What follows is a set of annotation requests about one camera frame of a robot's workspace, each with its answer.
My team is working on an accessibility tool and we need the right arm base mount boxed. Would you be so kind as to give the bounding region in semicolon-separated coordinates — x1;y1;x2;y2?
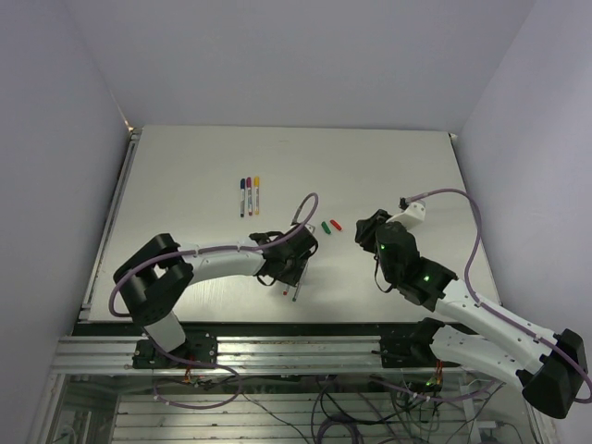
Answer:
371;318;446;368

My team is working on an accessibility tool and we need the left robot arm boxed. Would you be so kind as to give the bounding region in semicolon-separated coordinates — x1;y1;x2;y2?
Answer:
112;225;318;367

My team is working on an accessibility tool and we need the red pen cap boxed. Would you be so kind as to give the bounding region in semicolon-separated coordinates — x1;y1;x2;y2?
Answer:
329;219;343;231

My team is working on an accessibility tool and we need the aluminium frame rail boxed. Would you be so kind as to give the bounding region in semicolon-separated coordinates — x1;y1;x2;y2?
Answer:
50;336;435;376

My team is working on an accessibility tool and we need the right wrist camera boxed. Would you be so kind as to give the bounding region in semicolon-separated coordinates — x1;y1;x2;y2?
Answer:
389;198;426;230

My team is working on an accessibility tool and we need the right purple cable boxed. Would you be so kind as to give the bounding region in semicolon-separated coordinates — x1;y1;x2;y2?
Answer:
406;188;592;402

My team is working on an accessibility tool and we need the green pen cap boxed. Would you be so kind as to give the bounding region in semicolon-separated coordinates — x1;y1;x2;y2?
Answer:
321;221;331;235

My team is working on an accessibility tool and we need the white pen green end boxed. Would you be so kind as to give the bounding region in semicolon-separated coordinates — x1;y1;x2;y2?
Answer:
291;263;308;302

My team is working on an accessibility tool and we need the white pen yellow end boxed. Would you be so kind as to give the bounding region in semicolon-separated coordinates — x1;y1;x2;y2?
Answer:
253;179;260;215

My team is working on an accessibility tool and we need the white pen blue tip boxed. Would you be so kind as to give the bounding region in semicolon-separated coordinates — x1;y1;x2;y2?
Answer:
240;183;246;217

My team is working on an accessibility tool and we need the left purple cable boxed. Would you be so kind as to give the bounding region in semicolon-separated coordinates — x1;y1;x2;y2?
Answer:
109;191;321;318

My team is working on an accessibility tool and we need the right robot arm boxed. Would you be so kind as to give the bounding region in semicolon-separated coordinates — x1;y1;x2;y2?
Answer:
354;205;588;419

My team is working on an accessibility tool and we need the purple cable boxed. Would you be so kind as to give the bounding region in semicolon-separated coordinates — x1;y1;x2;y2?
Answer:
109;191;321;318
406;188;592;402

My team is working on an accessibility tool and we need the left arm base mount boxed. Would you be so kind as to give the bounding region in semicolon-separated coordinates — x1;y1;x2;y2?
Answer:
131;331;218;370

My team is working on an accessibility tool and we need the white pen purple end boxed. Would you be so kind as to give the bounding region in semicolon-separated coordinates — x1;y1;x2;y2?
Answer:
246;187;253;216

